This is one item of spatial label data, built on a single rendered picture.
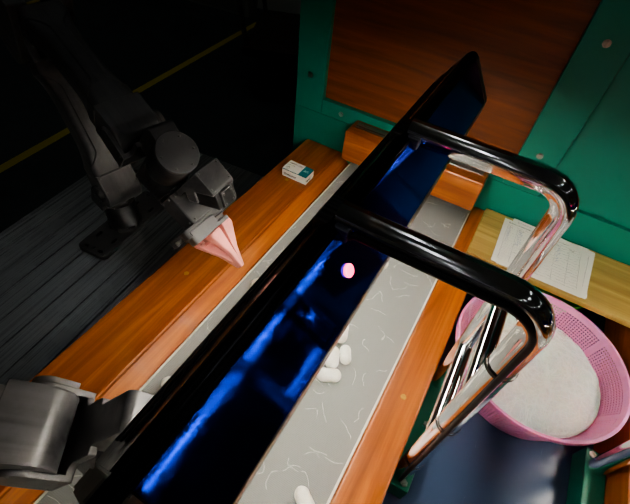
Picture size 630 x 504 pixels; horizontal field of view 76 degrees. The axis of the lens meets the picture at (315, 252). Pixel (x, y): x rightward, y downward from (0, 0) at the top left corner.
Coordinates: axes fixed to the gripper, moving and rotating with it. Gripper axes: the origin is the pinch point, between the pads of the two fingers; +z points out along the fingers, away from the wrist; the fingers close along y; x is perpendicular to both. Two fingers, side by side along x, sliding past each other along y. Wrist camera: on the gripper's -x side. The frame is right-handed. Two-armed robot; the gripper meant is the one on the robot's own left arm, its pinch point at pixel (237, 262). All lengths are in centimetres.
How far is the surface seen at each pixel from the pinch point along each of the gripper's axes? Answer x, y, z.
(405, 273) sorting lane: -9.0, 20.3, 22.6
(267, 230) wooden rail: 6.4, 13.1, 1.1
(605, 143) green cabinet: -40, 46, 23
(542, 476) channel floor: -24, 1, 51
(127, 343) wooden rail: 8.1, -18.1, -1.7
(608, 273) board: -33, 39, 45
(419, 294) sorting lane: -11.6, 17.1, 25.7
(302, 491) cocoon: -12.0, -21.0, 23.0
